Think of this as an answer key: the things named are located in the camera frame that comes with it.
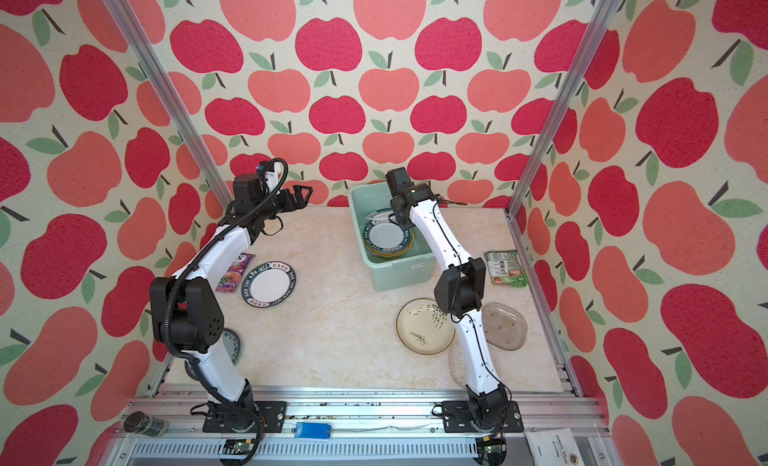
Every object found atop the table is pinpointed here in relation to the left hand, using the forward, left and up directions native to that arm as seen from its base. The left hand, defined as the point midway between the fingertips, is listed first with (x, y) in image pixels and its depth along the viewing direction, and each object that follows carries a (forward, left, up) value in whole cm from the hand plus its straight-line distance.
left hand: (305, 191), depth 89 cm
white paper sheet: (-62, -63, -26) cm, 92 cm away
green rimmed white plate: (-16, +15, -27) cm, 35 cm away
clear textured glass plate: (-42, -44, -28) cm, 67 cm away
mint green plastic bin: (-18, -33, -15) cm, 41 cm away
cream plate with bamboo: (-32, -36, -29) cm, 56 cm away
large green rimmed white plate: (+3, -25, -24) cm, 35 cm away
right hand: (0, -30, -9) cm, 32 cm away
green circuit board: (-61, +13, -29) cm, 68 cm away
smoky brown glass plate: (-32, -60, -27) cm, 73 cm away
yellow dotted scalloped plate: (-6, -26, -25) cm, 37 cm away
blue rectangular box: (-58, -6, -25) cm, 63 cm away
